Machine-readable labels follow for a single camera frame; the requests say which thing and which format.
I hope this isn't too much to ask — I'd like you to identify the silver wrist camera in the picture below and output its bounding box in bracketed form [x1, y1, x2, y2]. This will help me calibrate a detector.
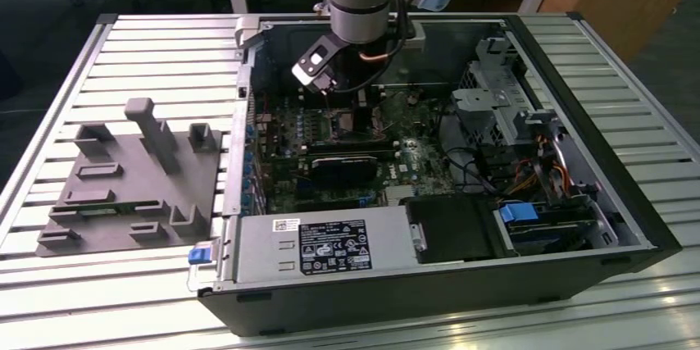
[290, 33, 343, 95]

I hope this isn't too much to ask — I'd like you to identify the black PC case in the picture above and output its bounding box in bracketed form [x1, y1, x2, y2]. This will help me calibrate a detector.
[187, 11, 685, 337]

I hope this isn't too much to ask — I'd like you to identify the blue plastic latch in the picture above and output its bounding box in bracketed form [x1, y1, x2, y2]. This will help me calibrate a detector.
[185, 242, 218, 266]

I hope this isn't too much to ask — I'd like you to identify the black camera cable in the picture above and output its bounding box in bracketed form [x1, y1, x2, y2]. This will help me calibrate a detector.
[331, 0, 419, 93]

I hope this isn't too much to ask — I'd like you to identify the green motherboard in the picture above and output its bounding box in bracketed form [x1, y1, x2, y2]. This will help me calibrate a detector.
[251, 87, 459, 216]

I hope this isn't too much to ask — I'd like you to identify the black drive box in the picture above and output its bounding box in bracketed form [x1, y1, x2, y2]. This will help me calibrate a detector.
[402, 195, 509, 265]

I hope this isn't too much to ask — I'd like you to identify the CPU socket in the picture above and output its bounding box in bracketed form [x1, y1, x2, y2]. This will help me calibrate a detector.
[325, 108, 386, 143]

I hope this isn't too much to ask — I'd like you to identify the grey parts rack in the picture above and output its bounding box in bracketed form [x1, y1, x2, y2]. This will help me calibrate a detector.
[33, 97, 225, 259]

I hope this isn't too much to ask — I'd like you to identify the hard disk in blue carrier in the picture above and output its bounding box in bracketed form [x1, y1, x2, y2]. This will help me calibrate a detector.
[493, 200, 602, 252]

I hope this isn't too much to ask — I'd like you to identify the silver power supply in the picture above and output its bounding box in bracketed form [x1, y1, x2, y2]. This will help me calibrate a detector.
[215, 205, 422, 292]

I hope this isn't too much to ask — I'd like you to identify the black graphics card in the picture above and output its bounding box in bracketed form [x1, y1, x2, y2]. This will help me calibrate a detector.
[303, 154, 382, 188]

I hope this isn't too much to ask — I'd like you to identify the silver chipset heatsink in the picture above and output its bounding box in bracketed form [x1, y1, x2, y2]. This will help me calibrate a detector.
[383, 184, 421, 204]

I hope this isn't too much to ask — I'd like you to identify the silver metal disk bay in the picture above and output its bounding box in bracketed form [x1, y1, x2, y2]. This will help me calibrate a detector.
[450, 36, 557, 148]

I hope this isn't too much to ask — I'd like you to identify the yellow orange wire bundle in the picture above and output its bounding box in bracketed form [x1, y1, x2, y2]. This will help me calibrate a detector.
[505, 128, 581, 207]

